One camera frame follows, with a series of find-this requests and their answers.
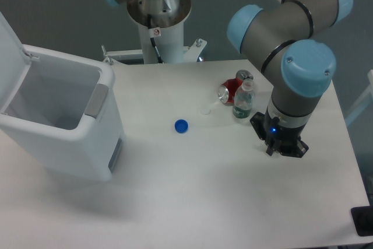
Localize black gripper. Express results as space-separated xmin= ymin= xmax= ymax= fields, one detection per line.
xmin=250 ymin=112 xmax=309 ymax=158

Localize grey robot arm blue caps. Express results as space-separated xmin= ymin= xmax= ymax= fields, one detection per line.
xmin=107 ymin=0 xmax=353 ymax=158

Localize white open trash bin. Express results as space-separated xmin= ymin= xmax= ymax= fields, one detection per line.
xmin=1 ymin=18 xmax=124 ymax=181

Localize small clear green-label bottle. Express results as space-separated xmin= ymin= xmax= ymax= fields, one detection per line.
xmin=233 ymin=78 xmax=254 ymax=119

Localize crushed red soda can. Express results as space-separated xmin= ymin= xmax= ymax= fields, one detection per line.
xmin=217 ymin=69 xmax=254 ymax=106

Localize blue bottle cap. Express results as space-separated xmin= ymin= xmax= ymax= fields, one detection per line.
xmin=174 ymin=119 xmax=189 ymax=134

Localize black device at table edge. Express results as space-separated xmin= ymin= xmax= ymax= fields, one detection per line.
xmin=350 ymin=206 xmax=372 ymax=237

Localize white frame at right edge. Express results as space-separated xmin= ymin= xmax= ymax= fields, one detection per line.
xmin=344 ymin=69 xmax=372 ymax=127

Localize black cable on pedestal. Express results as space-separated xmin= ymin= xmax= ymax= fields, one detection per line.
xmin=147 ymin=14 xmax=164 ymax=64

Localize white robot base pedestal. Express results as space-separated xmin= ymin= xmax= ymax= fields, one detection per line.
xmin=101 ymin=0 xmax=207 ymax=65

